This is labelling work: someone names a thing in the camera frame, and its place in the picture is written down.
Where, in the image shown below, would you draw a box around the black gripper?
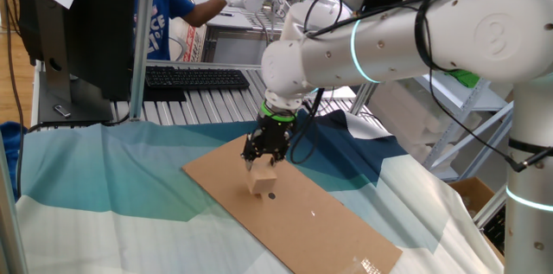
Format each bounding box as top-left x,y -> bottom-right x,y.
240,118 -> 297,172

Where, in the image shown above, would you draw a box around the light wooden cube block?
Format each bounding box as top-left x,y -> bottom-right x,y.
245,162 -> 278,195

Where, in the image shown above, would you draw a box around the bare person forearm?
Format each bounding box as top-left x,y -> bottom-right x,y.
181,0 -> 229,29

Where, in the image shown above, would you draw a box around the brown cardboard sheet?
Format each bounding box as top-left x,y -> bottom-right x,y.
181,134 -> 404,274

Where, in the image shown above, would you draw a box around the black computer keyboard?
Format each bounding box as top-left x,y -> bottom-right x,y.
144,65 -> 251,92

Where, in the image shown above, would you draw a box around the red white printed board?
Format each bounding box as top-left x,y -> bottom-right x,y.
172,22 -> 208,63

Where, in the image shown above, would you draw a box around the white foam blocks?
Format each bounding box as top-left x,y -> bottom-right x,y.
369,79 -> 459,162

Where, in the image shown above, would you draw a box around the blue green white cloth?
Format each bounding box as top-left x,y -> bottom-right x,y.
16,108 -> 505,274

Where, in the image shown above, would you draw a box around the person in blue shirt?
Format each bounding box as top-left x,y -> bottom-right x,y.
132,0 -> 198,61

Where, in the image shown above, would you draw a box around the black computer monitor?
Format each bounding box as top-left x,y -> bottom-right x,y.
16,0 -> 139,124

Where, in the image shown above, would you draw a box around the brown cardboard box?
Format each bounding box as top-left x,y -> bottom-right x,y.
448,176 -> 506,264

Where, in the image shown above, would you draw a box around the green cloth item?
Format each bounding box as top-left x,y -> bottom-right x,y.
447,68 -> 480,89

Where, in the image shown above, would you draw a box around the grey metal shelf rack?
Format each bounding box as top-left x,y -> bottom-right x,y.
349,70 -> 518,182

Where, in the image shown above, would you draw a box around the blue fabric item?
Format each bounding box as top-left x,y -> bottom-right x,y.
0,121 -> 28,201

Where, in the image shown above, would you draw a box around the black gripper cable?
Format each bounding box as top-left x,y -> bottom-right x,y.
288,87 -> 325,165

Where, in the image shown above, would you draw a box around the aluminium frame post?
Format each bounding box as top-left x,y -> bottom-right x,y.
0,133 -> 29,274
128,0 -> 159,121

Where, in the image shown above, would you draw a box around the black camera cable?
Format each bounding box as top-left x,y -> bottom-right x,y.
302,0 -> 553,172

